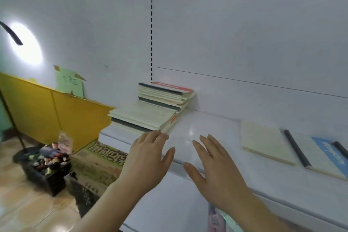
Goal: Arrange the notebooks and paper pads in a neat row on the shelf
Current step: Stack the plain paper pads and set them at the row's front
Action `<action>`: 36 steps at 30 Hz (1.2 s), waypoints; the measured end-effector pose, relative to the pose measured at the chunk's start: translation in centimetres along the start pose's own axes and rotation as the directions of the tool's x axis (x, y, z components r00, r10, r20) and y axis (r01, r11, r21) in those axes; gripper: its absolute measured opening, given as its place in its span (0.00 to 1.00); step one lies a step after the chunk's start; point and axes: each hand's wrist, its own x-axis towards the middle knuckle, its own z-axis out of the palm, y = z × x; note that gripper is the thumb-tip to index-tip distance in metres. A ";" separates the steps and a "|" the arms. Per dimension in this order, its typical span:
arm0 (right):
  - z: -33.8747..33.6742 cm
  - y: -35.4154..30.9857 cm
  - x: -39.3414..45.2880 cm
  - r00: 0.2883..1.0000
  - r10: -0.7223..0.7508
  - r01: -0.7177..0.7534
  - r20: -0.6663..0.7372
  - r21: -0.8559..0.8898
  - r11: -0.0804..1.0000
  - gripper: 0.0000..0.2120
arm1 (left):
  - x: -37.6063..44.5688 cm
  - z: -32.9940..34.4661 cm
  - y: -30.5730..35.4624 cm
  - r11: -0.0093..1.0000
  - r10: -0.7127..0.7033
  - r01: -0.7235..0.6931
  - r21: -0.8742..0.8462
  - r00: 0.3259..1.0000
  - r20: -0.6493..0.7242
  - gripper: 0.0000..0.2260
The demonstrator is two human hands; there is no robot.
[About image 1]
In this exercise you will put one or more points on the person's left hand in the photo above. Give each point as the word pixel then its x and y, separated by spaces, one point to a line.
pixel 144 166

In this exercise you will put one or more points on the person's right forearm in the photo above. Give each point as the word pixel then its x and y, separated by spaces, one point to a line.
pixel 258 218

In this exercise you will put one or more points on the green paper sign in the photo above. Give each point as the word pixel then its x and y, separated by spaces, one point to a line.
pixel 69 82

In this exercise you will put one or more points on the green door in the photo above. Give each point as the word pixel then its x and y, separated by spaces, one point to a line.
pixel 2 120

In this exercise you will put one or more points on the plain cream notebook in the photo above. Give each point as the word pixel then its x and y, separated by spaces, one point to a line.
pixel 263 139

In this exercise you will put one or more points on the green printed cardboard box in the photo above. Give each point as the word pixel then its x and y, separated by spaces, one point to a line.
pixel 103 158

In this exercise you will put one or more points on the white slotted shelf upright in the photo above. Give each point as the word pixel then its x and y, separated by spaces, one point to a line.
pixel 151 36

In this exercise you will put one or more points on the blue-striped white notebook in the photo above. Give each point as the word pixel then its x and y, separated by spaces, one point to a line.
pixel 320 155

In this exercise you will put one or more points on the stack of notebooks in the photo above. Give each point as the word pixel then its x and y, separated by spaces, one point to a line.
pixel 152 115

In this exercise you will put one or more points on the black floor lamp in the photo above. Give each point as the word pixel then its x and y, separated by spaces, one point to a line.
pixel 11 32

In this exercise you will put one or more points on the person's right hand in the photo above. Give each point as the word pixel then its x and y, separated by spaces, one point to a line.
pixel 220 177

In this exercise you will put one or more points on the heap of small packets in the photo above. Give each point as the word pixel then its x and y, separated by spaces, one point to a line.
pixel 214 221

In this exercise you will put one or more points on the white shelf back panel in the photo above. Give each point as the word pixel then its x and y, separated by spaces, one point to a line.
pixel 244 36

